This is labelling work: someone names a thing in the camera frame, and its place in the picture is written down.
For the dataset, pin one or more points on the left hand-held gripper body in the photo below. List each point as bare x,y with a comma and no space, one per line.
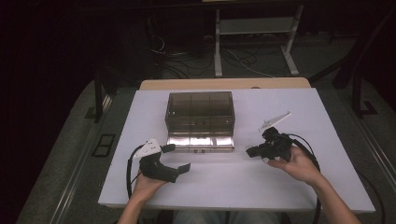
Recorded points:
154,169

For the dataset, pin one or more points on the person's left hand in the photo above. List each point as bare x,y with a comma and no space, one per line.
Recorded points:
146,186

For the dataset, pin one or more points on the grey metal stand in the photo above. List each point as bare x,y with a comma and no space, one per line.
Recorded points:
255,25

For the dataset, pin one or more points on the black angled stand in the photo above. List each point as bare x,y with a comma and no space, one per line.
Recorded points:
358,77

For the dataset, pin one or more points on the metal floor rail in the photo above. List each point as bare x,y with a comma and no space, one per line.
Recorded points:
77,168
376,152

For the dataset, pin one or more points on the person's legs in jeans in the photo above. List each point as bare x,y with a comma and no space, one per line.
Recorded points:
224,217

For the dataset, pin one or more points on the smoky transparent drawer box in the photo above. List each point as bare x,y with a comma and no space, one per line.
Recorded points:
200,109

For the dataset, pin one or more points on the person's right hand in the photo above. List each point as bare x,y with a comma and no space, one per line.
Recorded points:
299,168

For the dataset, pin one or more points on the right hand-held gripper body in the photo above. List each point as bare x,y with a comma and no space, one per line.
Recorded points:
277,144

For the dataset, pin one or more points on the black stand with foot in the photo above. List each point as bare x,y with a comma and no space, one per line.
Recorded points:
99,99

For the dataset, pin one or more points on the black floor socket frame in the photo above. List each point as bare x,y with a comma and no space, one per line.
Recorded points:
104,145

